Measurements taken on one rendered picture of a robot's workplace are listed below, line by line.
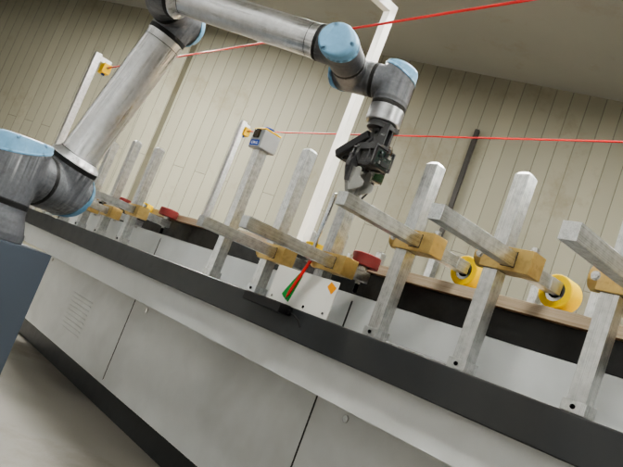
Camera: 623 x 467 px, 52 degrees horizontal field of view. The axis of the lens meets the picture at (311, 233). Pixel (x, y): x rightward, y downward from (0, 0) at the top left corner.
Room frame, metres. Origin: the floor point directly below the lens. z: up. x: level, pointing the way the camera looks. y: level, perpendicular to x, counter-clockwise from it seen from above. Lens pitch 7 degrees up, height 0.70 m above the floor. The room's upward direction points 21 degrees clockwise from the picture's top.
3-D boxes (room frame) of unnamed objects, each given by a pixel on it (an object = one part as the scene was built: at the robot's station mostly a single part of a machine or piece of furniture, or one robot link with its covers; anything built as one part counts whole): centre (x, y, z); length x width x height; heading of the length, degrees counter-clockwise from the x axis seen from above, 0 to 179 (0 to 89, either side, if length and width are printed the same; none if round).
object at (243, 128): (4.37, 0.71, 1.25); 0.09 x 0.08 x 1.10; 39
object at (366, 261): (1.72, -0.17, 0.85); 0.08 x 0.08 x 0.11
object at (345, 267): (1.67, -0.08, 0.84); 0.13 x 0.06 x 0.05; 39
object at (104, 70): (3.69, 1.53, 1.20); 0.11 x 0.09 x 1.00; 129
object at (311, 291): (1.69, -0.03, 0.75); 0.26 x 0.01 x 0.10; 39
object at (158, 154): (2.65, 0.73, 0.89); 0.03 x 0.03 x 0.48; 39
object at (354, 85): (1.58, 0.04, 1.32); 0.12 x 0.12 x 0.09; 71
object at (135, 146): (2.84, 0.89, 0.92); 0.03 x 0.03 x 0.48; 39
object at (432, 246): (1.48, -0.24, 0.94); 0.13 x 0.06 x 0.05; 39
